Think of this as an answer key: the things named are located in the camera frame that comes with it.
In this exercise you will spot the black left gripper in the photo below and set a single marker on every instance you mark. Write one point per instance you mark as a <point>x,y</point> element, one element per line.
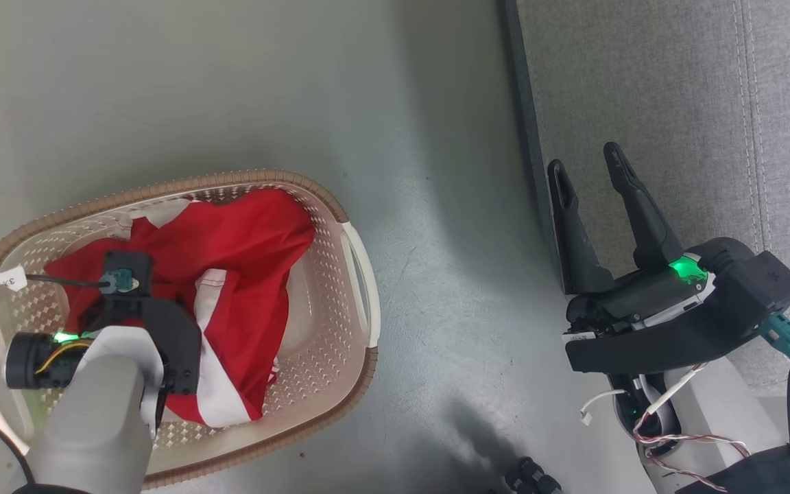
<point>175,350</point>

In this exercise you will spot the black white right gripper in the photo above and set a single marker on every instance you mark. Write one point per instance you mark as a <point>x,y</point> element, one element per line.
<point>642,298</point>

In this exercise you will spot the red and white garment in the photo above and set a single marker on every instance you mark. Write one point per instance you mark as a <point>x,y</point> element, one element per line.
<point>244,240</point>

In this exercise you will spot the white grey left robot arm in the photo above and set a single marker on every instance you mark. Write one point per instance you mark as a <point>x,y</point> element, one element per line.
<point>93,425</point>

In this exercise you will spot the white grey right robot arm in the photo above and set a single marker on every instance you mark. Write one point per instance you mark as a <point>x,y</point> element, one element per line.
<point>724,412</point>

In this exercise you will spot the cream laundry basket brown rim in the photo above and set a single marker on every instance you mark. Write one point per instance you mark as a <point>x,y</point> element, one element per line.
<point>340,343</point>

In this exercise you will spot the grey fabric sofa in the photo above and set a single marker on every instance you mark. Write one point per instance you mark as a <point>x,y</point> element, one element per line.
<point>642,82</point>

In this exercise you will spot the black ribbed cylindrical part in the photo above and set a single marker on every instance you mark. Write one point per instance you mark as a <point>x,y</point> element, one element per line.
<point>531,477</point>

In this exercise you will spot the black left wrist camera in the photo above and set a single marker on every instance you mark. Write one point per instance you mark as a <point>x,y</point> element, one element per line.
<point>127,264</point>

